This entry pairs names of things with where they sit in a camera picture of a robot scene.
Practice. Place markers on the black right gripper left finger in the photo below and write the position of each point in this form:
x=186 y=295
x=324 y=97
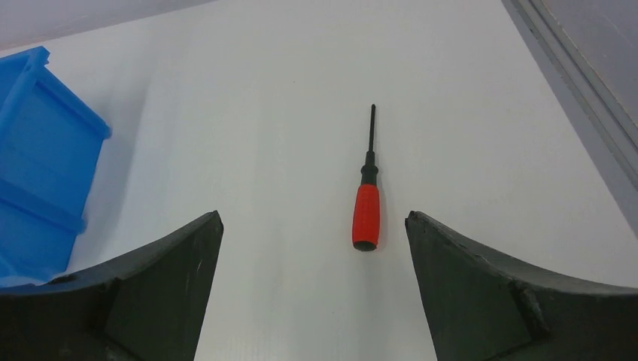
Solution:
x=147 y=304

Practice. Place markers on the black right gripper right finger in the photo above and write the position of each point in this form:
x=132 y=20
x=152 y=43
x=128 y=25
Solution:
x=482 y=304

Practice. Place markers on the blue plastic bin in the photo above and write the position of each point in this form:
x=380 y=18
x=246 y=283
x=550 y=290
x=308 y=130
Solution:
x=50 y=146

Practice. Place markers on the grey aluminium frame rail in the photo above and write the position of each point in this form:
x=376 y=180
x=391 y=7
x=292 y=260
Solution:
x=588 y=52

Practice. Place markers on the red black screwdriver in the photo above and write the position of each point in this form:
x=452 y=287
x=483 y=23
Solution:
x=367 y=215

